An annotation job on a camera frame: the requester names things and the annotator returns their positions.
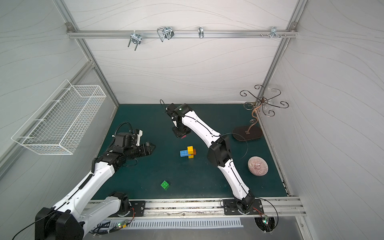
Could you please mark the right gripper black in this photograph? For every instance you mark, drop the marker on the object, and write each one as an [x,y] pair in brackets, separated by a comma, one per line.
[180,131]

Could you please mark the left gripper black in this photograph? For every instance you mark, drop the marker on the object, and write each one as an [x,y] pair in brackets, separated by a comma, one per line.
[147,148]

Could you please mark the blue 2x4 lego brick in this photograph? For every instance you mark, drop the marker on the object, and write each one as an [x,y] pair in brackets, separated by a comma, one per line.
[184,153]

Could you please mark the green 2x2 lego brick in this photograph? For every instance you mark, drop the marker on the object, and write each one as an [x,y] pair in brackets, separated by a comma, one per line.
[165,185]

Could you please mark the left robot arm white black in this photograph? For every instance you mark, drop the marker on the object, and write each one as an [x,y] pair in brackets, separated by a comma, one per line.
[67,219]

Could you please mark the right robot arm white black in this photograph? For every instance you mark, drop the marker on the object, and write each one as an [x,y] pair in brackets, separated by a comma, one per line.
[219,154]

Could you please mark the metal ornament stand dark base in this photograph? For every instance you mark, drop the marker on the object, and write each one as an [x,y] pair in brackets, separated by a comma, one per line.
[260,104]

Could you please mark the pink ribbed round coaster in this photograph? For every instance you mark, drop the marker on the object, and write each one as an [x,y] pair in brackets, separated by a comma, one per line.
[258,166]

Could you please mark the metal clamp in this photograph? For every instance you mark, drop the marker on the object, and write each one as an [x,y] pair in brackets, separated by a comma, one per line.
[165,33]
[201,32]
[273,34]
[135,40]

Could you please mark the aluminium cross bar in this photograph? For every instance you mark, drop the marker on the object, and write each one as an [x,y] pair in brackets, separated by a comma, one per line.
[179,34]

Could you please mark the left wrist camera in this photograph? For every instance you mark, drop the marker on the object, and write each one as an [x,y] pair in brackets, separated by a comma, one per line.
[136,136]

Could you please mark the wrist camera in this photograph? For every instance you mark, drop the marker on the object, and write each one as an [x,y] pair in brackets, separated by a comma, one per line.
[136,136]
[174,111]

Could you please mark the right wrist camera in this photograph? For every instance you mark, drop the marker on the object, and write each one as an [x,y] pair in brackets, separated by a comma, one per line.
[174,111]

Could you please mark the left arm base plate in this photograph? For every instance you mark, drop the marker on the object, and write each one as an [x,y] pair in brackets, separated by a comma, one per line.
[137,209]

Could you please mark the white slotted cable duct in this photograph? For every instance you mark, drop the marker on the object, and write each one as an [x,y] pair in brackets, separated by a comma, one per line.
[195,223]

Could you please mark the white wire basket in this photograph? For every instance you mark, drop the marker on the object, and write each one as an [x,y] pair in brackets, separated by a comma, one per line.
[58,126]

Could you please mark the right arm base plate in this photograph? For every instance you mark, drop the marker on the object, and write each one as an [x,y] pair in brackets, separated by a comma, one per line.
[231,209]

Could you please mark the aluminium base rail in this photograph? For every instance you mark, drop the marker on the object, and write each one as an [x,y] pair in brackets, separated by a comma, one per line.
[211,208]

